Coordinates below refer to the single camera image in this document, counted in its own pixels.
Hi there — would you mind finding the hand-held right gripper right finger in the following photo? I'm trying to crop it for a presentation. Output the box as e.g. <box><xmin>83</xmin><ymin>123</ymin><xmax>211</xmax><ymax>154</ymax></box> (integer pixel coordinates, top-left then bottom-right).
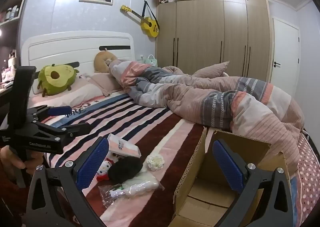
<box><xmin>212</xmin><ymin>139</ymin><xmax>295</xmax><ymax>227</ymax></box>

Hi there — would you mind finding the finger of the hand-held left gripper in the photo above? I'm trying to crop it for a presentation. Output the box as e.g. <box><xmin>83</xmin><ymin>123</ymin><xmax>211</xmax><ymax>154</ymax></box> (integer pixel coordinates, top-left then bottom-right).
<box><xmin>37</xmin><ymin>121</ymin><xmax>92</xmax><ymax>143</ymax></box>
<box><xmin>27</xmin><ymin>105</ymin><xmax>73</xmax><ymax>123</ymax></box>

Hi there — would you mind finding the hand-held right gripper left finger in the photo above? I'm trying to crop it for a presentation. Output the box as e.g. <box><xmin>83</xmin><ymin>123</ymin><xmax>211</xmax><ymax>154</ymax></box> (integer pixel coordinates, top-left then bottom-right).
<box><xmin>22</xmin><ymin>136</ymin><xmax>110</xmax><ymax>227</ymax></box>

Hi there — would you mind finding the white lion plush toy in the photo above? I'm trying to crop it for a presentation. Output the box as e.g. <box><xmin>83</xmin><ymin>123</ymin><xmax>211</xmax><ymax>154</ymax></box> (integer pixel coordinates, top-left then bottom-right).
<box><xmin>96</xmin><ymin>157</ymin><xmax>114</xmax><ymax>183</ymax></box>

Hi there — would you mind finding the clear plastic bag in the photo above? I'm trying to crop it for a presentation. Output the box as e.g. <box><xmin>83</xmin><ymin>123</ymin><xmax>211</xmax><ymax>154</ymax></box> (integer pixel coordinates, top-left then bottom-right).
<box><xmin>107</xmin><ymin>134</ymin><xmax>142</xmax><ymax>159</ymax></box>

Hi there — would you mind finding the cardboard box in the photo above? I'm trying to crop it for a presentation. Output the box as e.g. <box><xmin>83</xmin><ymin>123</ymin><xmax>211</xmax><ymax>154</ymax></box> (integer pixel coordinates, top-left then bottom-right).
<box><xmin>172</xmin><ymin>127</ymin><xmax>292</xmax><ymax>227</ymax></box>

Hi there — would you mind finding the person's left hand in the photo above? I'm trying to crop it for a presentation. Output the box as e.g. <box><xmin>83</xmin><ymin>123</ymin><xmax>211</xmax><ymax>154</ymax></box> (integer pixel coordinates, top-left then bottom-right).
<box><xmin>0</xmin><ymin>146</ymin><xmax>44</xmax><ymax>180</ymax></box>

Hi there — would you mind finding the white printed pillow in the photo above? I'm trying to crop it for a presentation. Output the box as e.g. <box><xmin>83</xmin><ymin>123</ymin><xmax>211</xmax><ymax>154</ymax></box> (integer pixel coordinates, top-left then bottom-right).
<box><xmin>27</xmin><ymin>77</ymin><xmax>106</xmax><ymax>109</ymax></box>

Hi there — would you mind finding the avocado plush pillow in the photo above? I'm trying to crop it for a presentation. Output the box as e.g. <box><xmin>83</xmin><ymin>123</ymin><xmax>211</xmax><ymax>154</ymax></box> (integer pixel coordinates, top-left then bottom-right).
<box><xmin>37</xmin><ymin>64</ymin><xmax>80</xmax><ymax>98</ymax></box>

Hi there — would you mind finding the black fuzzy plush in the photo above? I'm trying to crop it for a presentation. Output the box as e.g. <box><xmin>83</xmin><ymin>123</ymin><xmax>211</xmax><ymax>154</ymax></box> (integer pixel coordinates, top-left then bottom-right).
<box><xmin>108</xmin><ymin>156</ymin><xmax>144</xmax><ymax>184</ymax></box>

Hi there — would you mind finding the white plush in plastic bag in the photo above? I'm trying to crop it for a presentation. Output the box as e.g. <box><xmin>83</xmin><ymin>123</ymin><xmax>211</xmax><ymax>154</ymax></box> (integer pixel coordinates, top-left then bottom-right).
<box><xmin>98</xmin><ymin>175</ymin><xmax>164</xmax><ymax>210</ymax></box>

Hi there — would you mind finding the pink pillow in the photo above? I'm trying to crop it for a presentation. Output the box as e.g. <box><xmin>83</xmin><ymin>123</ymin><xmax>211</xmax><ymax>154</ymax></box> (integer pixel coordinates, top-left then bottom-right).
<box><xmin>88</xmin><ymin>72</ymin><xmax>126</xmax><ymax>97</ymax></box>
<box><xmin>192</xmin><ymin>61</ymin><xmax>230</xmax><ymax>79</ymax></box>

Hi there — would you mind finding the white fabric flower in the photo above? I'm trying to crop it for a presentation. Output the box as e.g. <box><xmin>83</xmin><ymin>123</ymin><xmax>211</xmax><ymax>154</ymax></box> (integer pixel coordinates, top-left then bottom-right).
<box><xmin>146</xmin><ymin>154</ymin><xmax>165</xmax><ymax>171</ymax></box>

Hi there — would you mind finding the cluttered desk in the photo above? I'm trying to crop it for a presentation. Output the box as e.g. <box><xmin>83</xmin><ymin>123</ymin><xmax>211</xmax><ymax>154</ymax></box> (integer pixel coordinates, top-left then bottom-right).
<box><xmin>0</xmin><ymin>48</ymin><xmax>20</xmax><ymax>107</ymax></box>

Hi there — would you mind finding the brown plush toy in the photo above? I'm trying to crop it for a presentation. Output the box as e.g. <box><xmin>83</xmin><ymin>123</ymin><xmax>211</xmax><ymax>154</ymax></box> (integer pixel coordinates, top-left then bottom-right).
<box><xmin>94</xmin><ymin>51</ymin><xmax>121</xmax><ymax>74</ymax></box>

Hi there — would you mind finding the white bed headboard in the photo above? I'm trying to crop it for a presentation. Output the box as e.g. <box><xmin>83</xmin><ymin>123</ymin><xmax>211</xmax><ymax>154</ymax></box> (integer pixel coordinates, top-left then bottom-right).
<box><xmin>20</xmin><ymin>31</ymin><xmax>136</xmax><ymax>97</ymax></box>

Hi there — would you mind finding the striped fleece blanket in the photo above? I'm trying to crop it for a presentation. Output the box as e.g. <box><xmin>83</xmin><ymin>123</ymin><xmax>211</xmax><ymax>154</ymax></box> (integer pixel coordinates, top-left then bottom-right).
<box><xmin>25</xmin><ymin>91</ymin><xmax>208</xmax><ymax>227</ymax></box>

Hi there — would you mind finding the pink grey patterned duvet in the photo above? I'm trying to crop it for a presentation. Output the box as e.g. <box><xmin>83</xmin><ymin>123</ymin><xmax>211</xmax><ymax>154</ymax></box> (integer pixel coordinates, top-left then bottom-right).
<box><xmin>109</xmin><ymin>61</ymin><xmax>306</xmax><ymax>175</ymax></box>

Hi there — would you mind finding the polka dot bed sheet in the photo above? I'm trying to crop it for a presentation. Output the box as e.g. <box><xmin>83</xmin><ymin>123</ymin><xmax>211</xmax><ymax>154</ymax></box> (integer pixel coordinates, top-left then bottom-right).
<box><xmin>289</xmin><ymin>131</ymin><xmax>320</xmax><ymax>219</ymax></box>

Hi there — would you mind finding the small green bag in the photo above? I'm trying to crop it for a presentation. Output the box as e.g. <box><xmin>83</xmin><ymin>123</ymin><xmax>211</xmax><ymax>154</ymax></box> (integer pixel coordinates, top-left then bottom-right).
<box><xmin>144</xmin><ymin>54</ymin><xmax>158</xmax><ymax>67</ymax></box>

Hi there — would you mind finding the yellow guitar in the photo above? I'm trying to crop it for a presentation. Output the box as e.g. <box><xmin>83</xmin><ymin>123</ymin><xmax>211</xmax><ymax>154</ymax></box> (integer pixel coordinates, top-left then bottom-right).
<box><xmin>120</xmin><ymin>0</ymin><xmax>161</xmax><ymax>38</ymax></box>

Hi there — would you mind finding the white door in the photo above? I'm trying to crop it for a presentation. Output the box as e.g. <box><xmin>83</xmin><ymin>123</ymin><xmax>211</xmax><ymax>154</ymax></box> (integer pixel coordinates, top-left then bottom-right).
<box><xmin>271</xmin><ymin>16</ymin><xmax>301</xmax><ymax>84</ymax></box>

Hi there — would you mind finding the wooden wardrobe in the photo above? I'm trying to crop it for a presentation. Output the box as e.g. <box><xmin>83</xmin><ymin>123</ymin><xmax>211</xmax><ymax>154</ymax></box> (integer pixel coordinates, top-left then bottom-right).
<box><xmin>155</xmin><ymin>0</ymin><xmax>272</xmax><ymax>84</ymax></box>

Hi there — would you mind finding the wall shelf with bottles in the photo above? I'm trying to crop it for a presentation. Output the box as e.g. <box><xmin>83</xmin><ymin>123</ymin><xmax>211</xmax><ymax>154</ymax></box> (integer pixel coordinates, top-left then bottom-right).
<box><xmin>0</xmin><ymin>0</ymin><xmax>28</xmax><ymax>28</ymax></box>

